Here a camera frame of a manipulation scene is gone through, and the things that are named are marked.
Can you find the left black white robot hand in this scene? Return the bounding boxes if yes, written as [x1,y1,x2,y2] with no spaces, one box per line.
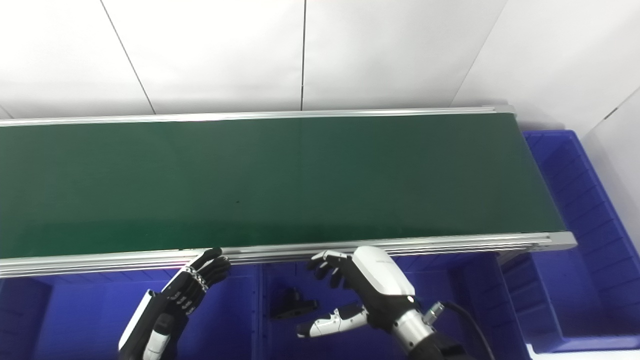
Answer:
[118,248,232,360]

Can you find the green conveyor belt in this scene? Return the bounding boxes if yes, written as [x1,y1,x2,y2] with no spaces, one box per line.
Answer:
[0,112,567,259]
[0,105,577,279]

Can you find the blue plastic bin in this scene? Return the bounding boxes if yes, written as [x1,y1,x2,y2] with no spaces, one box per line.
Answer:
[0,267,264,360]
[255,249,532,360]
[501,130,640,354]

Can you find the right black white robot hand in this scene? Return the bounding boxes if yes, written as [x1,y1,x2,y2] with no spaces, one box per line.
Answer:
[296,245,417,339]

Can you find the black metal flange part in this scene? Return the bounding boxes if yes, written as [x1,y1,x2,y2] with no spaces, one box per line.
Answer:
[270,287,320,321]

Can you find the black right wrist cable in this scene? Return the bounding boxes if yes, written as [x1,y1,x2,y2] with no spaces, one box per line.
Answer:
[424,300,497,360]

